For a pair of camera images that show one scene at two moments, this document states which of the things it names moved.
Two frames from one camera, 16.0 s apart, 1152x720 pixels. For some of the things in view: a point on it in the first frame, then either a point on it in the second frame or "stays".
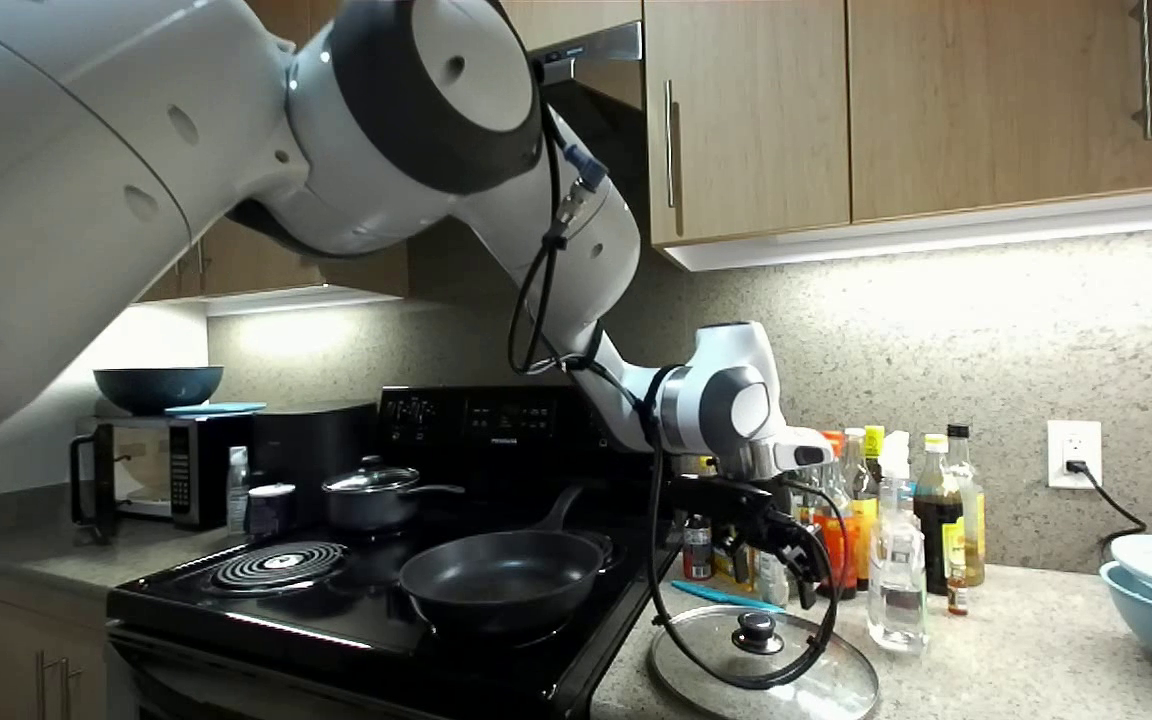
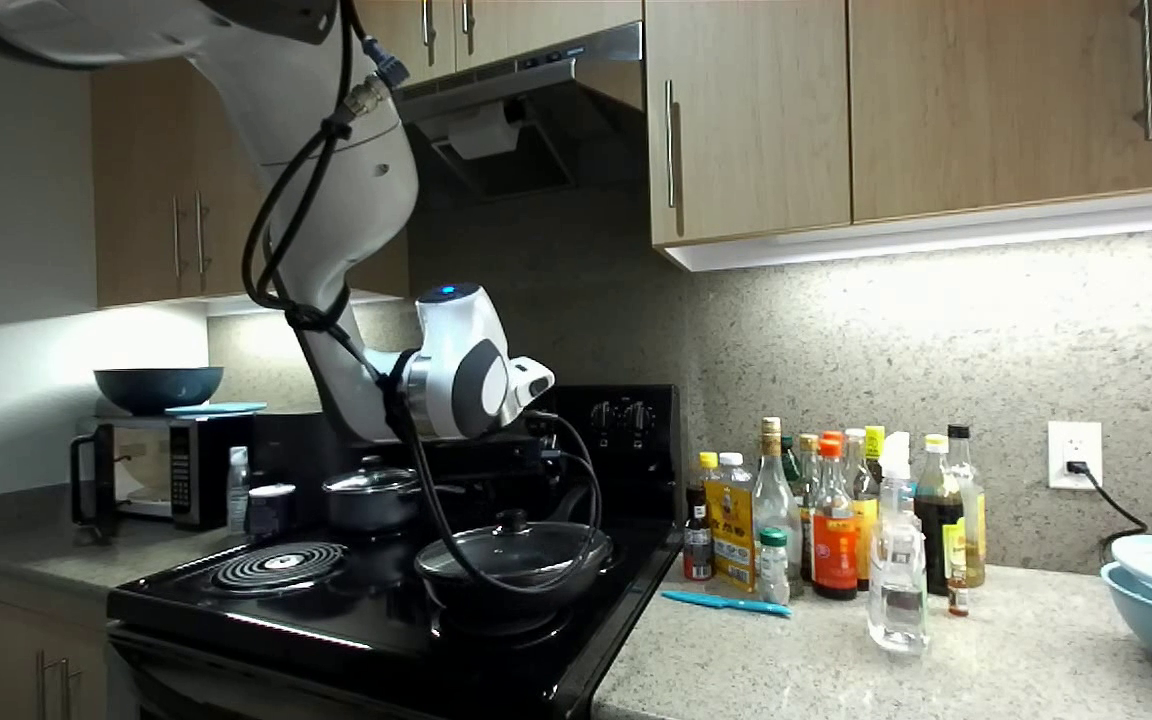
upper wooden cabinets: x=796 y=129 stays
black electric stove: x=470 y=587 stays
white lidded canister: x=271 y=508 stays
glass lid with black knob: x=762 y=641 to x=519 y=548
